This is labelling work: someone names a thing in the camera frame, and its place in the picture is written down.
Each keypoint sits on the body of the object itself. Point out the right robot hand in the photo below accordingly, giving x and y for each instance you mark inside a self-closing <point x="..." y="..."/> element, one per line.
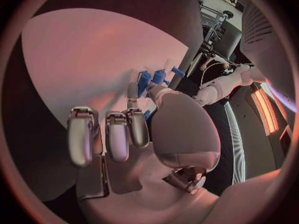
<point x="182" y="127"/>

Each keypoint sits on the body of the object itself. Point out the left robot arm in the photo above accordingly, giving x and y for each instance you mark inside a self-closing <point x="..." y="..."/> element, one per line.
<point x="222" y="85"/>

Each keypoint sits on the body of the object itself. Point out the small blue peg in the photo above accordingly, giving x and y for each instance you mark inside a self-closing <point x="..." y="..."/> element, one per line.
<point x="166" y="82"/>

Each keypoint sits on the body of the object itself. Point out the dark screen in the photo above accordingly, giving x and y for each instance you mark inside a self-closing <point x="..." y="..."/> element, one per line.
<point x="230" y="39"/>

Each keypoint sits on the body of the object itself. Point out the white task board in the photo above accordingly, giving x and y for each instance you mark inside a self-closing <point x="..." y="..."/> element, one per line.
<point x="88" y="56"/>

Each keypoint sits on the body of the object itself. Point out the blue block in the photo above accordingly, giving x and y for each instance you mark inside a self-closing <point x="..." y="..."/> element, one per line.
<point x="147" y="115"/>

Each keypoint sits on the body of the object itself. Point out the blue cylinder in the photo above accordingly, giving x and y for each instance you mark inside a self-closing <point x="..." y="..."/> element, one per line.
<point x="144" y="83"/>
<point x="159" y="77"/>

